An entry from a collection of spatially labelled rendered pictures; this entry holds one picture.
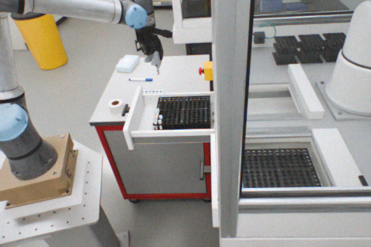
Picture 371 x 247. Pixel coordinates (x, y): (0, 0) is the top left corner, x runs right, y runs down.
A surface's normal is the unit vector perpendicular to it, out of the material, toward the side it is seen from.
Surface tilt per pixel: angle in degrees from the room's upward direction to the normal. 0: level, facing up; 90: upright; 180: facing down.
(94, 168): 0
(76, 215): 0
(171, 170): 90
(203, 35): 90
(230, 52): 90
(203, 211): 0
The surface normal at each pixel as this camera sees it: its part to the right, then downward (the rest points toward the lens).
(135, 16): 0.57, 0.49
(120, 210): -0.07, -0.77
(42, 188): 0.22, 0.60
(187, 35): -0.03, 0.63
